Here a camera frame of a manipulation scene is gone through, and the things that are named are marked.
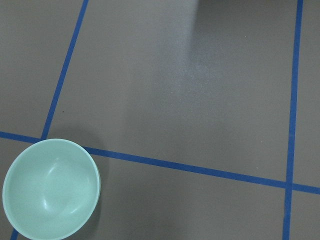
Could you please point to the green bowl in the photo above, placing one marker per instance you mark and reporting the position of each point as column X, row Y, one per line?
column 51, row 190

